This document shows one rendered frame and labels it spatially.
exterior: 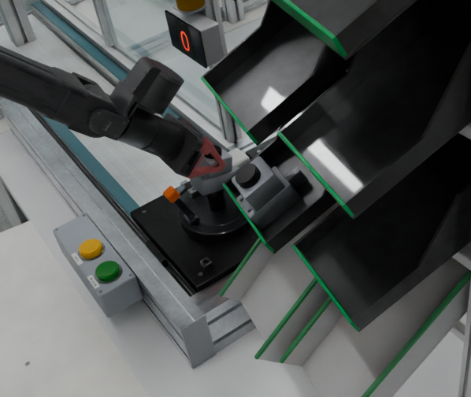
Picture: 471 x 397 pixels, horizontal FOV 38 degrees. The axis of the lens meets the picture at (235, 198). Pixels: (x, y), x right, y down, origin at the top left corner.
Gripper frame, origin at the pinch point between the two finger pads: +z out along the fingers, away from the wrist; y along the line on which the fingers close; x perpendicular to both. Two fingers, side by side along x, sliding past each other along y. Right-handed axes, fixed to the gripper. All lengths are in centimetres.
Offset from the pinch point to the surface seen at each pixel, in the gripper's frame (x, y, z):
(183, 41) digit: -13.6, 19.3, -3.0
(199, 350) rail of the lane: 25.5, -17.0, 3.0
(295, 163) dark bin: -9.2, -25.4, -10.4
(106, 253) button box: 23.8, 6.0, -4.6
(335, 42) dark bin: -22, -48, -39
